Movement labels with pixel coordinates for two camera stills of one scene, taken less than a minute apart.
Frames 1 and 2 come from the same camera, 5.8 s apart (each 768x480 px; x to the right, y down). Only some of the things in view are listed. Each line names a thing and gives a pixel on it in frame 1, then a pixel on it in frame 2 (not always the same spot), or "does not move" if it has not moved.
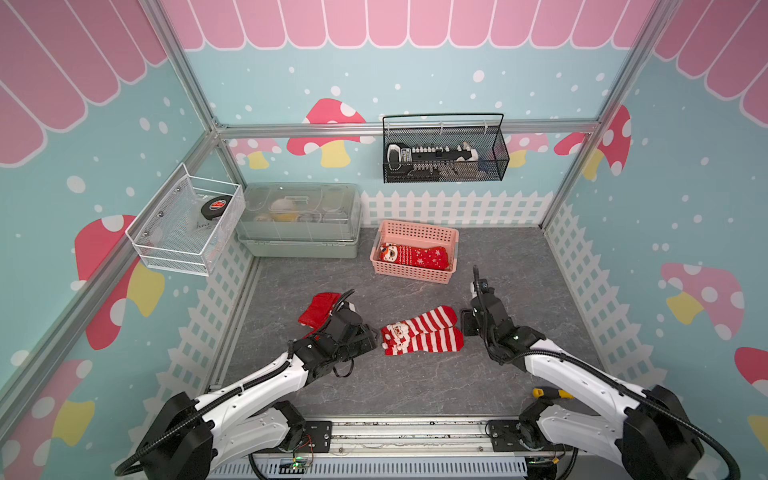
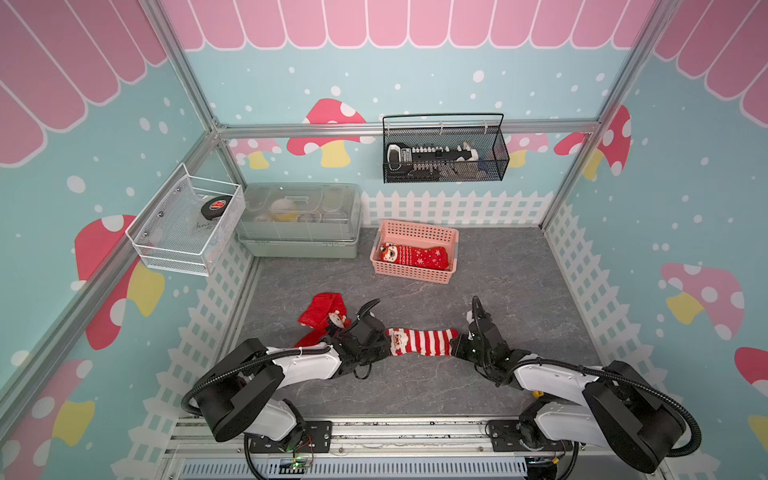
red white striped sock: x=397 y=341 does not move
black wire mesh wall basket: x=449 y=147 does not move
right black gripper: x=466 y=315 -> x=460 y=343
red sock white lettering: x=435 y=258 does not move
